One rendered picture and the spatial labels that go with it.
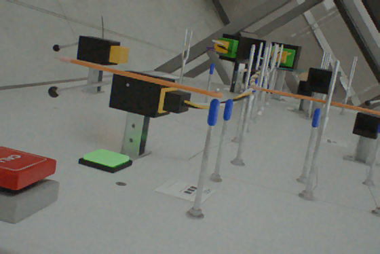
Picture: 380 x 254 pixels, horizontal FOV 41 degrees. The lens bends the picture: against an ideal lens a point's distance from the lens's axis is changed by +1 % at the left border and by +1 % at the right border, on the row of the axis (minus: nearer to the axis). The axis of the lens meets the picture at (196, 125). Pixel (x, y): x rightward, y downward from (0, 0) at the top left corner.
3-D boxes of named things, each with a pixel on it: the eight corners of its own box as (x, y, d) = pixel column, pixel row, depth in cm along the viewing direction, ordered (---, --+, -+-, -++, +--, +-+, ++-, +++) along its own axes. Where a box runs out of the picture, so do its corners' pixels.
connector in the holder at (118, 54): (117, 61, 94) (119, 45, 94) (127, 63, 94) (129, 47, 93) (108, 61, 90) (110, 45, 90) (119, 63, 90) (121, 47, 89)
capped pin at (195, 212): (186, 210, 43) (207, 85, 40) (203, 213, 43) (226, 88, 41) (186, 217, 41) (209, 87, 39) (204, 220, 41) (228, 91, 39)
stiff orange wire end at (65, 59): (57, 59, 47) (58, 53, 47) (224, 99, 40) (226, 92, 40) (47, 59, 46) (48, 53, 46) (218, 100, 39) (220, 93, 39)
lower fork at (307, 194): (315, 202, 51) (347, 62, 48) (297, 197, 52) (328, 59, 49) (315, 196, 53) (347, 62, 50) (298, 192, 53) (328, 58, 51)
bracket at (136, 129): (133, 148, 60) (139, 106, 59) (151, 153, 59) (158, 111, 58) (113, 155, 55) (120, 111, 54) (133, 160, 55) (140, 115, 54)
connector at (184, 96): (150, 102, 57) (153, 85, 57) (190, 111, 56) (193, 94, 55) (138, 104, 54) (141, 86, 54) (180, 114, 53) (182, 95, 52)
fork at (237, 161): (227, 163, 60) (250, 44, 57) (231, 160, 62) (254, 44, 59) (243, 167, 60) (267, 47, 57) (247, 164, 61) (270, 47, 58)
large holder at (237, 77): (277, 98, 135) (289, 44, 132) (230, 95, 124) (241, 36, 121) (260, 93, 140) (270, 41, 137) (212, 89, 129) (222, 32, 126)
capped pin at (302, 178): (305, 185, 57) (321, 109, 55) (293, 180, 58) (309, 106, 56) (311, 183, 58) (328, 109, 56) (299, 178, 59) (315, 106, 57)
